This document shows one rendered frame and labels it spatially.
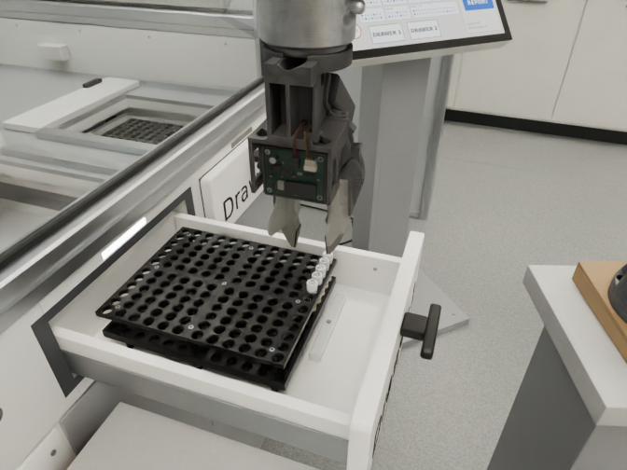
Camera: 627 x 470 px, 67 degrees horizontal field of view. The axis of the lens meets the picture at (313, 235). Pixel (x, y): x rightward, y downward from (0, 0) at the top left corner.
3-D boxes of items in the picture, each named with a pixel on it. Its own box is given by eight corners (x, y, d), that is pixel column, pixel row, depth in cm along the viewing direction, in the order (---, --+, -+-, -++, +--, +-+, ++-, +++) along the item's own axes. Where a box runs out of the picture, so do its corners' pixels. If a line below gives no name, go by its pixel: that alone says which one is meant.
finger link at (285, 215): (252, 263, 48) (259, 187, 42) (272, 231, 52) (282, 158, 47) (281, 272, 47) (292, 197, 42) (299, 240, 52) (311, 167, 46)
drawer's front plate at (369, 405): (414, 296, 65) (424, 230, 59) (362, 499, 43) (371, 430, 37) (401, 293, 66) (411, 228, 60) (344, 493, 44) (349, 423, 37)
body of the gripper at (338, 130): (248, 199, 41) (237, 56, 34) (282, 157, 48) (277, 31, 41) (333, 213, 39) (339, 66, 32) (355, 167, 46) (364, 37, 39)
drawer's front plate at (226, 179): (285, 164, 98) (283, 114, 92) (218, 241, 76) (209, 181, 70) (277, 163, 99) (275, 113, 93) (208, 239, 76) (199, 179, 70)
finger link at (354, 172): (318, 215, 47) (306, 134, 43) (323, 207, 49) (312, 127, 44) (364, 217, 46) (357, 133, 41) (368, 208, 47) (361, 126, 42)
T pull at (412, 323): (440, 311, 52) (442, 302, 51) (431, 363, 46) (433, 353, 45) (407, 304, 53) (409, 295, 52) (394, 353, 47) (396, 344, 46)
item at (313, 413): (400, 292, 64) (405, 256, 60) (349, 467, 44) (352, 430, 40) (149, 236, 75) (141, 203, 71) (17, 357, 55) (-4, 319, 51)
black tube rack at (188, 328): (335, 297, 63) (336, 258, 59) (285, 406, 49) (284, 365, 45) (189, 262, 69) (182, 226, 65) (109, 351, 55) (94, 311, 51)
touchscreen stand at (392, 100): (467, 324, 173) (547, 26, 114) (360, 364, 158) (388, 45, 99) (394, 249, 210) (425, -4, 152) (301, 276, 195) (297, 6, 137)
